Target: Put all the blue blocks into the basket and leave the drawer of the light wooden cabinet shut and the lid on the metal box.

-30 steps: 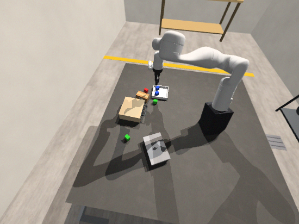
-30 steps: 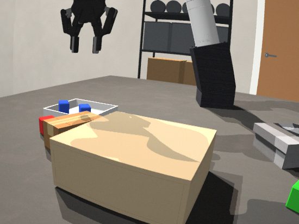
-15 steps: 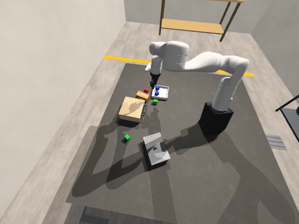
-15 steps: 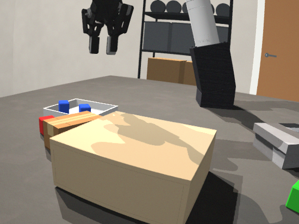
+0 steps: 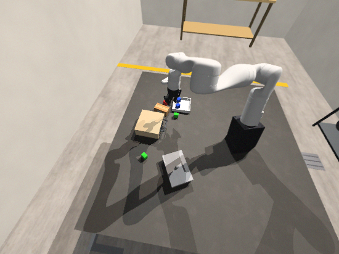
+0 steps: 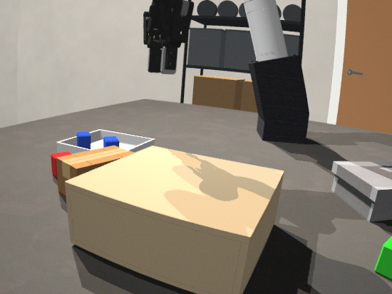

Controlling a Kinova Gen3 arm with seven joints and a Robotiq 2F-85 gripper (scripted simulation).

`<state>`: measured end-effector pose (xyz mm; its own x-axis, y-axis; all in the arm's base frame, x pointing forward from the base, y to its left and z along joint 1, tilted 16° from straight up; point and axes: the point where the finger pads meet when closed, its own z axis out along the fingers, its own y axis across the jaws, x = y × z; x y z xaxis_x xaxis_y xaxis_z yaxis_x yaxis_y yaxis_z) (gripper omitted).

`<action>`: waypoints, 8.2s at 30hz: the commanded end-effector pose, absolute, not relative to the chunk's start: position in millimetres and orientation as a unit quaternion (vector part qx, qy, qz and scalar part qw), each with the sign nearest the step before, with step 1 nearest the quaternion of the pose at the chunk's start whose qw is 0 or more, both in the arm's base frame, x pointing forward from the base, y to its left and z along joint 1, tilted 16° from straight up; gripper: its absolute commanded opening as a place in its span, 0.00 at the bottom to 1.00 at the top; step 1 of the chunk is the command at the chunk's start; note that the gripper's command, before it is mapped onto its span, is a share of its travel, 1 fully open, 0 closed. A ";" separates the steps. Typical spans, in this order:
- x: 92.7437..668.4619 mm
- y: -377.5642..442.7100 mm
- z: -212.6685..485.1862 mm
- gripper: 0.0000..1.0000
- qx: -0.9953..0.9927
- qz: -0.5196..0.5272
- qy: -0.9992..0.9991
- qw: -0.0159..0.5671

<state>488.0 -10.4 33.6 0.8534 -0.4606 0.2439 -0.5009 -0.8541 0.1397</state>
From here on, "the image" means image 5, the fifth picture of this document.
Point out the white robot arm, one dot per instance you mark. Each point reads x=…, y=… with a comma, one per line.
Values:
x=206, y=79

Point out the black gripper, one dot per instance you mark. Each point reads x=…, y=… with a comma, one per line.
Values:
x=172, y=94

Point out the brown cardboard box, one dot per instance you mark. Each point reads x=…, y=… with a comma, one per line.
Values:
x=161, y=109

